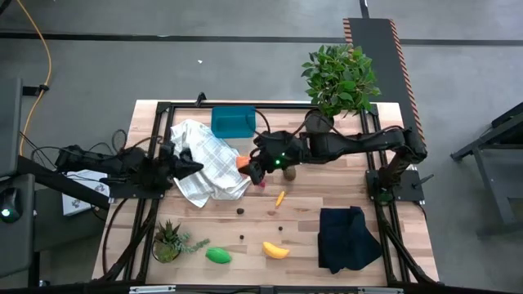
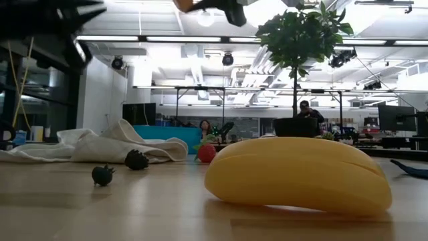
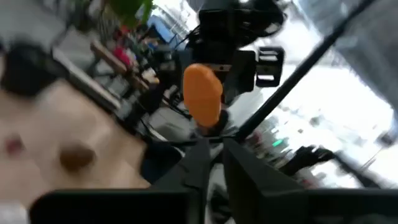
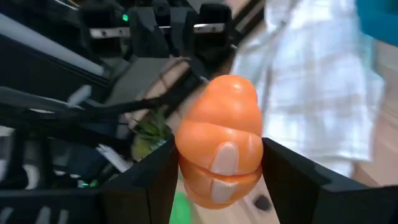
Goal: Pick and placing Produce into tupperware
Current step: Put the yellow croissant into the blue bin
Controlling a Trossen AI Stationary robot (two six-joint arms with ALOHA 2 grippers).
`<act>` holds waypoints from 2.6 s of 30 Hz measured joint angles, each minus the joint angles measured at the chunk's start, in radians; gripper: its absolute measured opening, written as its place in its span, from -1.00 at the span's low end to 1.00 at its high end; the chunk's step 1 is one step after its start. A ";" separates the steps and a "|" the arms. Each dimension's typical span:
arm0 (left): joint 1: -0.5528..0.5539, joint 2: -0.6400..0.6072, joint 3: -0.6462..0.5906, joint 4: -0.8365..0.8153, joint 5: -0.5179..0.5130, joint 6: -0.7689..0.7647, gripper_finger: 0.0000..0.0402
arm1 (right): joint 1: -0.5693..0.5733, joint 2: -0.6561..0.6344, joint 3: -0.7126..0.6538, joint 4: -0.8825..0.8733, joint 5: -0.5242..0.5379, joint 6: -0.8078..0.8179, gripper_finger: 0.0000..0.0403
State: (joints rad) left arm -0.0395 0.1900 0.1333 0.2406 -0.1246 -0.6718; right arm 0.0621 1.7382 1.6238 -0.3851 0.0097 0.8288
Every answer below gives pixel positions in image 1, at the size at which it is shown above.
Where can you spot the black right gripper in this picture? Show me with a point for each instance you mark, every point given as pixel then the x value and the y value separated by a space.
pixel 282 149

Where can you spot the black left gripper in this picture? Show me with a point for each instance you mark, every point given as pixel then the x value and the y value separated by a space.
pixel 167 161

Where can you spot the orange toy fruit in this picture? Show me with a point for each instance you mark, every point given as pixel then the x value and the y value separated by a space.
pixel 242 161

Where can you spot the brown toy kiwi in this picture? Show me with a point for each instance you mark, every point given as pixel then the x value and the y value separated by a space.
pixel 289 173

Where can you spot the small yellow toy chili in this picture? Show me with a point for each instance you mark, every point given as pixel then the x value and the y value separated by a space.
pixel 280 199

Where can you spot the black toy blackberry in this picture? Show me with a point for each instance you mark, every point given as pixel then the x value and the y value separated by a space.
pixel 240 211

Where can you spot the yellow toy banana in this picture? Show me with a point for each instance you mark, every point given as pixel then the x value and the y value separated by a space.
pixel 275 251

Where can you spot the green ridged toy fruit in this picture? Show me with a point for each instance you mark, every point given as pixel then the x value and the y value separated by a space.
pixel 218 255

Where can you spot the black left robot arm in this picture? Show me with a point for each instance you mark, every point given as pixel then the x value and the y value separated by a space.
pixel 102 161

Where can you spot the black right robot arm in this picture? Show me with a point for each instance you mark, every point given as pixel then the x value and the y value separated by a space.
pixel 359 143

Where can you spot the teal plastic tupperware container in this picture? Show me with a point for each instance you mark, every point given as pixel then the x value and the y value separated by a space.
pixel 229 122

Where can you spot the white plaid dish towel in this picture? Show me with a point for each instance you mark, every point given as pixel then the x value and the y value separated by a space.
pixel 212 163

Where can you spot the black clamp lever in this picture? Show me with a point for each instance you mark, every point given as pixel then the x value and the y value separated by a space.
pixel 200 99
pixel 423 181

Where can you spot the small potted succulent plant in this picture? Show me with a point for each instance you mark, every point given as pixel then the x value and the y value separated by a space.
pixel 167 241

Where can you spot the white printed box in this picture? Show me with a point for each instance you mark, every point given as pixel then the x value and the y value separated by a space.
pixel 81 204

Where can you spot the dark navy folded cloth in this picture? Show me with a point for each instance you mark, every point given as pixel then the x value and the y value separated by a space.
pixel 347 241

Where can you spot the large leafy potted plant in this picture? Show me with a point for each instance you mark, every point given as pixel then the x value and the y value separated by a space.
pixel 339 81

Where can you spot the black slanted support beam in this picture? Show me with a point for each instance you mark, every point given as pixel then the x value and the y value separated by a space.
pixel 53 179

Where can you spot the black striped-edge floor mat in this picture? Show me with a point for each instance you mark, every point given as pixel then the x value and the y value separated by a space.
pixel 376 41

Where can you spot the grey side desk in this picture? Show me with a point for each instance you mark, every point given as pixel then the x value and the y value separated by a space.
pixel 16 245

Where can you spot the dark grey metal table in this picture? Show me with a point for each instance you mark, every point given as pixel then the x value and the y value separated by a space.
pixel 506 122

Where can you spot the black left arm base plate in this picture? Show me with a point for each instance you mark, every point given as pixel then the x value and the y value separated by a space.
pixel 122 190

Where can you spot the black aluminium table frame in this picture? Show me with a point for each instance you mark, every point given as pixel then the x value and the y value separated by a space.
pixel 286 105

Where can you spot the silver aluminium bracket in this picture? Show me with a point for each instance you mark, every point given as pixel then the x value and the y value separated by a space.
pixel 380 290
pixel 151 289

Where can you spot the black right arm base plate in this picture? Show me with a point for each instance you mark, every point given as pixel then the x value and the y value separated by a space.
pixel 408 188

